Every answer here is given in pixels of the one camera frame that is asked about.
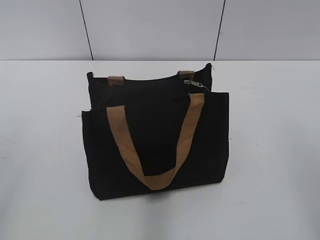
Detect silver metal zipper pull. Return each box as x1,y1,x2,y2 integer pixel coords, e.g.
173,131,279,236
184,80,209,92

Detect black tote bag tan handles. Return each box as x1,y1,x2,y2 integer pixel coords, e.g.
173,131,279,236
81,63,229,201

